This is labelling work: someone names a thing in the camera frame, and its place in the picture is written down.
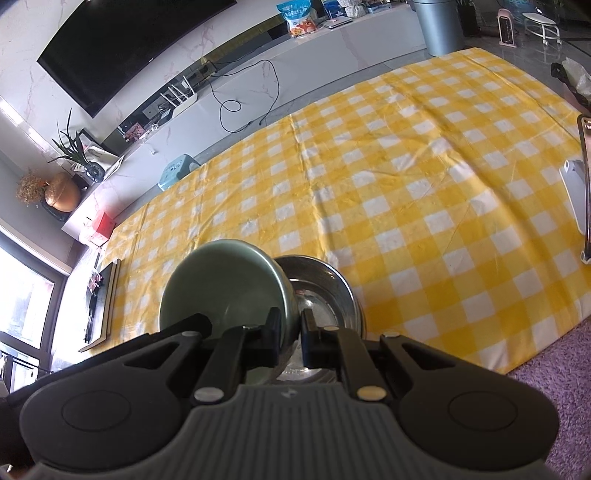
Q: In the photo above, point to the yellow checked tablecloth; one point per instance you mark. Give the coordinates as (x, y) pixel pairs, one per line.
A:
(415, 184)

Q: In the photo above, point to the white round stool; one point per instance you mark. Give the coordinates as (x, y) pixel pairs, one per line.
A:
(540, 18)

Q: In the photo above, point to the white paper card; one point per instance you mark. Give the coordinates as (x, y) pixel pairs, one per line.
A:
(108, 161)

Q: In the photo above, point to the clear plastic bag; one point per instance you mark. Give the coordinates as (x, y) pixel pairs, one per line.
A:
(579, 76)

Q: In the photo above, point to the white router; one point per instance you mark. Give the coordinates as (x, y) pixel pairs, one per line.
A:
(184, 99)

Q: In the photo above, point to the gold round vase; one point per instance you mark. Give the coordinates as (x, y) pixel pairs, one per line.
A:
(62, 194)

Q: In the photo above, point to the black television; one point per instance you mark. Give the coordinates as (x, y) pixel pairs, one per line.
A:
(120, 50)

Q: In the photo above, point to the white ruffled basket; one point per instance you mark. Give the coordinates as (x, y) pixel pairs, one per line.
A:
(353, 7)

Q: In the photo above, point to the dried flower bunch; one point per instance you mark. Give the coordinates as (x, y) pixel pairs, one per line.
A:
(30, 189)

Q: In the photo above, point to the green ceramic bowl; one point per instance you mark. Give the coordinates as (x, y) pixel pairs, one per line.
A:
(217, 286)

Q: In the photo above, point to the white marble tv cabinet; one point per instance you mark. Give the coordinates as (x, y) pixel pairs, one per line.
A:
(323, 60)

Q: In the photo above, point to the teal stool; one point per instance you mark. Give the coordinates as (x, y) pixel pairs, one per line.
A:
(178, 170)

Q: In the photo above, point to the pink space heater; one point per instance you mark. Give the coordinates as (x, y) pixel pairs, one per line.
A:
(508, 27)

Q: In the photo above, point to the red box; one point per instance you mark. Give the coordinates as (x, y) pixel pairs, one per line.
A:
(102, 226)

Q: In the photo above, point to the blue steel bowl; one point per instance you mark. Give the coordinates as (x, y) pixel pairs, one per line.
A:
(323, 295)

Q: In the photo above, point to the grey trash bin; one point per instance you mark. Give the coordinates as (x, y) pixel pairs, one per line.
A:
(438, 27)

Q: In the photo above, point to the black wooden framed board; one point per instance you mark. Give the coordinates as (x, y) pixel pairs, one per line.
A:
(99, 304)

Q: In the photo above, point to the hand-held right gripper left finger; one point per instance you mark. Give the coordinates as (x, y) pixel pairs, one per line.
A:
(275, 328)

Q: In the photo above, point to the aloe plant in blue vase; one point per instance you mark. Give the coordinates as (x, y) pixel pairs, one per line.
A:
(94, 170)

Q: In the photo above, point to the blue snack bag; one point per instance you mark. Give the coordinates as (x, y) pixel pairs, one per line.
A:
(300, 21)

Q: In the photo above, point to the pink picture card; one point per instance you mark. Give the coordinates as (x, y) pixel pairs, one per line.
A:
(133, 130)

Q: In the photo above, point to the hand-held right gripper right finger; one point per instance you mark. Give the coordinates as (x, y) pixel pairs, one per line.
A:
(305, 330)

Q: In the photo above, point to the flat white book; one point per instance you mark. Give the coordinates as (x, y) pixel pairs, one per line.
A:
(339, 23)

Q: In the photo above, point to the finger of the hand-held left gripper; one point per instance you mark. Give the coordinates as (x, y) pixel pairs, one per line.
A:
(198, 323)

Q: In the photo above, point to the purple carpet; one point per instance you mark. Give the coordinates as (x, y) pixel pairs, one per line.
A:
(554, 369)

